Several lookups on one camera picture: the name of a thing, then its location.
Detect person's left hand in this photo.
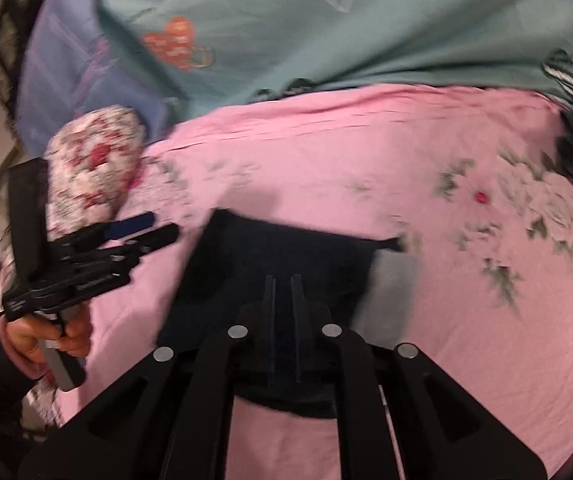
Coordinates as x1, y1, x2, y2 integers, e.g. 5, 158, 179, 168
0, 304, 93, 377

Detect dark navy pants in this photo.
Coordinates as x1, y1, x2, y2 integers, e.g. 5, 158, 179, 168
156, 208, 402, 420

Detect red white floral pillow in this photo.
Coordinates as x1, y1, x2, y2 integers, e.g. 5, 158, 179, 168
0, 105, 148, 286

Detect pink floral bedsheet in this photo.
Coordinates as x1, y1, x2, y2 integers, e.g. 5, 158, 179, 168
31, 82, 573, 480

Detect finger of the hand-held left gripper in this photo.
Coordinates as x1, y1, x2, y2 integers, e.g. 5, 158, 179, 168
66, 211, 156, 247
106, 224, 180, 263

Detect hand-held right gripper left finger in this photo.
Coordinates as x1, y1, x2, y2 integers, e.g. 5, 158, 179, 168
19, 276, 280, 480

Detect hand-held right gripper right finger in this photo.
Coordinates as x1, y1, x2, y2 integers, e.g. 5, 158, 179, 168
291, 276, 547, 480

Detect blue purple pillow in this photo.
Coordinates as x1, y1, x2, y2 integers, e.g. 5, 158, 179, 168
16, 0, 187, 157

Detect grey folded cloth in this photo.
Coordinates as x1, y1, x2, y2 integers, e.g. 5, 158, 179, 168
351, 250, 421, 347

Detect teal printed blanket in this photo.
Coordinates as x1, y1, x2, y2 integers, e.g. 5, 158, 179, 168
61, 0, 573, 121

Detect black white patterned cloth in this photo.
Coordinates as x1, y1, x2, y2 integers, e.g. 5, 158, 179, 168
0, 5, 34, 128

